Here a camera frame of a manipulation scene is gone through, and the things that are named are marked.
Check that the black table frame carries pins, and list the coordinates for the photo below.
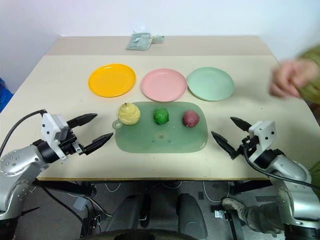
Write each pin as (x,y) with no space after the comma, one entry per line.
(70,187)

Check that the person's shoe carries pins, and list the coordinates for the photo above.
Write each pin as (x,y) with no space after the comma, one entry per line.
(233,203)

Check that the dark rounded leg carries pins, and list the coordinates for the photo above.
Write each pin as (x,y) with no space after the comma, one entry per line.
(127,215)
(191,215)

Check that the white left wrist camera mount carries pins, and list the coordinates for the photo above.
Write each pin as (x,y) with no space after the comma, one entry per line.
(51,131)

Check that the yellow plate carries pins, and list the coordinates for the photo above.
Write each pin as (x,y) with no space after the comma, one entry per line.
(112,80)

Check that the dark rounded left leg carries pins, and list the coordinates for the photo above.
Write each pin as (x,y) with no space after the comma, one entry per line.
(127,215)

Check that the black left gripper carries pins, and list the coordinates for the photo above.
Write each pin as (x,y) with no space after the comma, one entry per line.
(71,143)

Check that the yellow pear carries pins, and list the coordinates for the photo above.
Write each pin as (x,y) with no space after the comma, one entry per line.
(129,114)

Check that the green plastic-wrapped package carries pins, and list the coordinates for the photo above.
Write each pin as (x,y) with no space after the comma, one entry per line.
(139,40)

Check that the person's bare hand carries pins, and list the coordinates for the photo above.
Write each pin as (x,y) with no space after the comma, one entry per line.
(290,77)

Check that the olive green sleeve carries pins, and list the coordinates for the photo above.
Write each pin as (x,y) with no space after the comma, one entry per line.
(311,75)

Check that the blue object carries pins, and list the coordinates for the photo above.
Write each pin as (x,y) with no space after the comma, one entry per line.
(4,93)

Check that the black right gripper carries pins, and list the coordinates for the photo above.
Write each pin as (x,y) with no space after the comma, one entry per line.
(246,146)

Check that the dark rounded right leg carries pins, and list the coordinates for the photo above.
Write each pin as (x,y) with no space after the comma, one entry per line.
(191,215)

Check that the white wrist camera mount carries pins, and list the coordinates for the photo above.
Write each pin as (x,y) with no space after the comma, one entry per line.
(51,131)
(262,136)

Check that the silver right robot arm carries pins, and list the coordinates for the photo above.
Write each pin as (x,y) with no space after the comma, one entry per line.
(290,180)

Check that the green round fruit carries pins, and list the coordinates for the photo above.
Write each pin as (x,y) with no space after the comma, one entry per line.
(161,116)

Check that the green translucent cutting board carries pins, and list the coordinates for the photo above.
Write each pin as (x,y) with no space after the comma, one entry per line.
(162,136)

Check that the green plate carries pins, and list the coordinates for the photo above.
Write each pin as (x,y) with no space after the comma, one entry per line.
(210,83)

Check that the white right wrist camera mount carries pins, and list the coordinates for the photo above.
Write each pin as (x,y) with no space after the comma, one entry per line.
(262,136)

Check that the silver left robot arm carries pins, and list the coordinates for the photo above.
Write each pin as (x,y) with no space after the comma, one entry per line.
(17,172)

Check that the pink plate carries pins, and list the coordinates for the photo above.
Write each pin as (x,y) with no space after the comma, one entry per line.
(164,85)

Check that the dark red round fruit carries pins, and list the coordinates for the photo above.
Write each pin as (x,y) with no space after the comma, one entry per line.
(190,118)

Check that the grey power adapter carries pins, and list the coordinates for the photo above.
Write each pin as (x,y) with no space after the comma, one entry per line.
(79,203)

